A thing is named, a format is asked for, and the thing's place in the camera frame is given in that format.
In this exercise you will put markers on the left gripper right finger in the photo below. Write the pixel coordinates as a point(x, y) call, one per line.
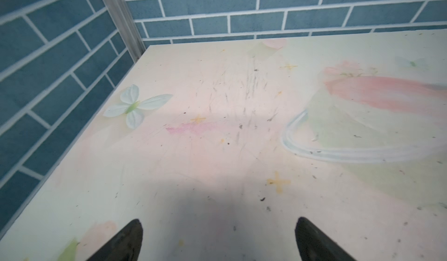
point(315, 245)

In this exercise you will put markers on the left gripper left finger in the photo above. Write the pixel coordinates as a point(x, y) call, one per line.
point(124, 246)

